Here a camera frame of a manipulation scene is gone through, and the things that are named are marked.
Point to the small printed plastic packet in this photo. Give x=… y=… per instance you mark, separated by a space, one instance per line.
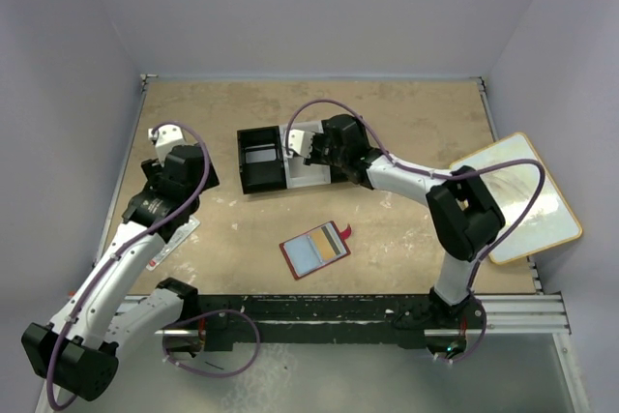
x=177 y=239

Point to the red leather card holder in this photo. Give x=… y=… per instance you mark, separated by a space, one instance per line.
x=301 y=257

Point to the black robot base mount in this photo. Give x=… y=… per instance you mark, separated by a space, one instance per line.
x=409 y=321

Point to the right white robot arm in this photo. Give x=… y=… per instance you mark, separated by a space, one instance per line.
x=465 y=216

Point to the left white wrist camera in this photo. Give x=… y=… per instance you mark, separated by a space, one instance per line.
x=165 y=138

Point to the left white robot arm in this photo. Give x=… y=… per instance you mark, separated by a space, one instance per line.
x=79 y=350

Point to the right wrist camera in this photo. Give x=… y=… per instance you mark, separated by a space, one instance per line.
x=300 y=143

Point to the aluminium frame rail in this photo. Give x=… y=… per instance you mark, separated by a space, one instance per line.
x=505 y=314

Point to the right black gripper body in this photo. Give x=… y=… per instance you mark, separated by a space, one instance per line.
x=324 y=153

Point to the black white three-compartment tray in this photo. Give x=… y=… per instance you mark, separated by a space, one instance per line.
x=264 y=166

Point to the white card in tray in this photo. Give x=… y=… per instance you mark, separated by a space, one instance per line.
x=260 y=155

